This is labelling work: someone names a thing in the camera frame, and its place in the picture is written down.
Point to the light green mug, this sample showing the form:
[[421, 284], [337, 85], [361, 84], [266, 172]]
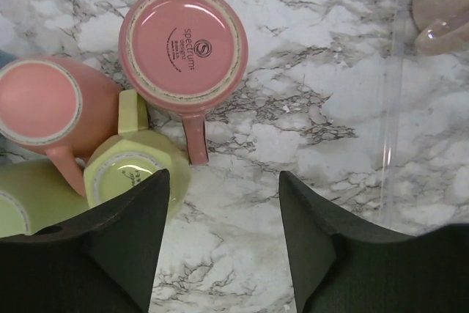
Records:
[[34, 195]]

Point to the salmon pink mug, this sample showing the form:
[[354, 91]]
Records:
[[60, 108]]

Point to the blue mug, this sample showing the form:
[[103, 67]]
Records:
[[6, 58]]

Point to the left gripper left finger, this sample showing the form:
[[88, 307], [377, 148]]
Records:
[[103, 260]]

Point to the pink spectrum mug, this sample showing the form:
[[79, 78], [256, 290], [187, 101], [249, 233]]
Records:
[[184, 56]]

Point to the yellow-green faceted mug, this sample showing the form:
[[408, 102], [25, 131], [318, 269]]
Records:
[[132, 155]]

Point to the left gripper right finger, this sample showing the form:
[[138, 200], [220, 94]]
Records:
[[340, 262]]

